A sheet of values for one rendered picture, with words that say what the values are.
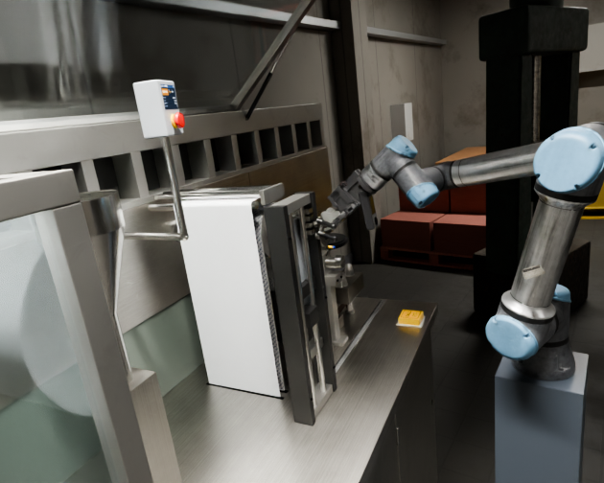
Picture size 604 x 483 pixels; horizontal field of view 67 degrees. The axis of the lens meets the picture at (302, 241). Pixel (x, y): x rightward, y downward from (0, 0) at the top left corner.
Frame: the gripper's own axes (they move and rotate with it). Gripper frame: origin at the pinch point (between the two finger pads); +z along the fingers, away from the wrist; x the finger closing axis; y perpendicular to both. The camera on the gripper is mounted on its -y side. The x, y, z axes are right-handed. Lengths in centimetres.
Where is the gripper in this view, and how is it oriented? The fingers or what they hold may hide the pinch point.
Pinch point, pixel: (329, 230)
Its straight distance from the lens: 139.1
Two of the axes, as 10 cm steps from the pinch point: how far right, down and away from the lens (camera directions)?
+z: -6.0, 6.1, 5.2
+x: -4.3, 3.0, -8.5
